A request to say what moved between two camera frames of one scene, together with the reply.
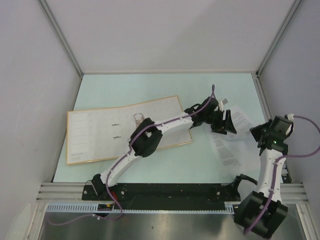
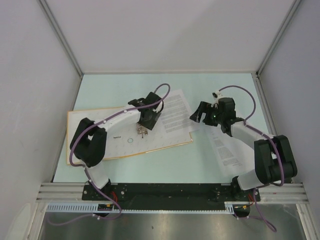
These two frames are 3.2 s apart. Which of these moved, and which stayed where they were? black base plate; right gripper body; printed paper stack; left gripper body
Moved: left gripper body; right gripper body
Stayed: printed paper stack; black base plate
